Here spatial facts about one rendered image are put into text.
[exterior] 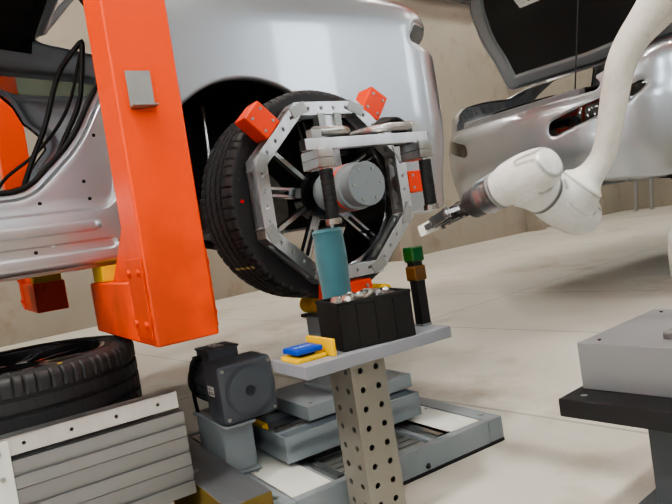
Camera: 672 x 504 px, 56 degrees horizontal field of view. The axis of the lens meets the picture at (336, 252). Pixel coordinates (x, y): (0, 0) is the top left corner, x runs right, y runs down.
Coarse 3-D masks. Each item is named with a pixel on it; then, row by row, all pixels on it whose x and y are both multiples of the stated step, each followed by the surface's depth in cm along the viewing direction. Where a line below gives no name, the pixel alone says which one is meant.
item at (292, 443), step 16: (400, 400) 201; (416, 400) 204; (272, 416) 204; (288, 416) 207; (400, 416) 201; (256, 432) 195; (272, 432) 186; (288, 432) 185; (304, 432) 182; (320, 432) 185; (336, 432) 188; (272, 448) 187; (288, 448) 179; (304, 448) 182; (320, 448) 185
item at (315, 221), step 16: (304, 128) 196; (352, 128) 204; (352, 160) 218; (368, 160) 209; (304, 176) 196; (384, 176) 210; (288, 192) 193; (304, 192) 200; (384, 192) 210; (304, 208) 195; (320, 208) 203; (368, 208) 218; (384, 208) 210; (288, 224) 192; (352, 224) 204; (368, 224) 215; (384, 224) 209; (304, 240) 196; (352, 240) 219; (368, 240) 208; (352, 256) 208
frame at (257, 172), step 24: (288, 120) 182; (360, 120) 196; (264, 144) 177; (264, 168) 176; (264, 192) 181; (408, 192) 204; (264, 216) 176; (408, 216) 203; (264, 240) 178; (288, 240) 180; (384, 240) 200; (288, 264) 186; (312, 264) 184; (360, 264) 193; (384, 264) 197
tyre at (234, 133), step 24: (288, 96) 192; (312, 96) 196; (336, 96) 201; (216, 144) 199; (240, 144) 182; (216, 168) 189; (240, 168) 182; (384, 168) 210; (216, 192) 187; (240, 192) 182; (216, 216) 189; (240, 216) 181; (216, 240) 195; (240, 240) 182; (240, 264) 192; (264, 264) 185; (264, 288) 200; (288, 288) 190; (312, 288) 193
